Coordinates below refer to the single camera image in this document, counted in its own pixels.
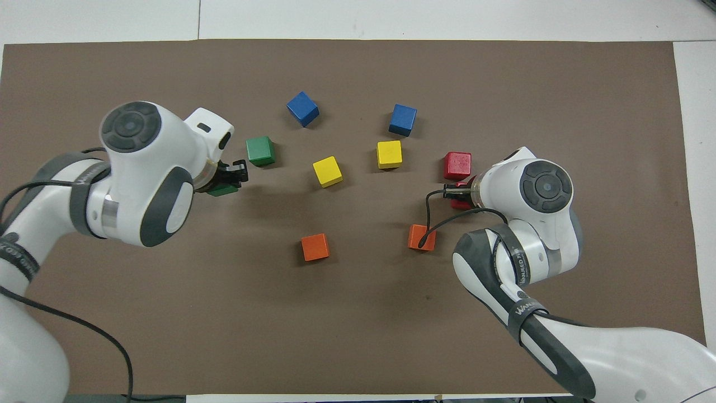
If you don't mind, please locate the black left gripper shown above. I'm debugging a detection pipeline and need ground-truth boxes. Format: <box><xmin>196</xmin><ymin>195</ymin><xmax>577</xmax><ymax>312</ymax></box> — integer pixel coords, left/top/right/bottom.
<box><xmin>196</xmin><ymin>160</ymin><xmax>248</xmax><ymax>193</ymax></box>

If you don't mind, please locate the yellow wooden block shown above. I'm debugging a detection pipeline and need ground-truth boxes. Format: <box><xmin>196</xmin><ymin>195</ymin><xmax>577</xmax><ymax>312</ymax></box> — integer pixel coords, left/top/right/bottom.
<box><xmin>376</xmin><ymin>140</ymin><xmax>403</xmax><ymax>170</ymax></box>
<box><xmin>312</xmin><ymin>156</ymin><xmax>343</xmax><ymax>189</ymax></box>

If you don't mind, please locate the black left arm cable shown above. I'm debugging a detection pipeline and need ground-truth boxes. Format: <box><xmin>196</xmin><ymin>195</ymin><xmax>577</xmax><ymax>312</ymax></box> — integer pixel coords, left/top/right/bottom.
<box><xmin>0</xmin><ymin>147</ymin><xmax>135</xmax><ymax>403</ymax></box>

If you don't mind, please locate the brown table mat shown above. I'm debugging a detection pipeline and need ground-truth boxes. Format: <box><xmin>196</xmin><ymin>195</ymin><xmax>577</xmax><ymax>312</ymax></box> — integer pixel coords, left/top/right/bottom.
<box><xmin>0</xmin><ymin>39</ymin><xmax>706</xmax><ymax>395</ymax></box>

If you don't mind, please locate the blue wooden block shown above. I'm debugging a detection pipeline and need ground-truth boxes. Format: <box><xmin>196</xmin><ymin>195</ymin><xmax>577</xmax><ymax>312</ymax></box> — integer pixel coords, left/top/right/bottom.
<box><xmin>389</xmin><ymin>104</ymin><xmax>418</xmax><ymax>138</ymax></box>
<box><xmin>286</xmin><ymin>91</ymin><xmax>320</xmax><ymax>128</ymax></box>

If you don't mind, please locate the orange wooden block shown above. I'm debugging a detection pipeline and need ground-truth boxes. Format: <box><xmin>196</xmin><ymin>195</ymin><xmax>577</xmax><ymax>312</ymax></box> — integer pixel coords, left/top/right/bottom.
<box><xmin>301</xmin><ymin>233</ymin><xmax>330</xmax><ymax>262</ymax></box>
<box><xmin>408</xmin><ymin>224</ymin><xmax>437</xmax><ymax>252</ymax></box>

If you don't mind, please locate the red wooden block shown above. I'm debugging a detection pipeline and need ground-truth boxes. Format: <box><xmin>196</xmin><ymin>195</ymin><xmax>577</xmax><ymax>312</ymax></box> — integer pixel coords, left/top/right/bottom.
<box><xmin>451</xmin><ymin>180</ymin><xmax>476</xmax><ymax>211</ymax></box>
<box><xmin>444</xmin><ymin>151</ymin><xmax>472</xmax><ymax>181</ymax></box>

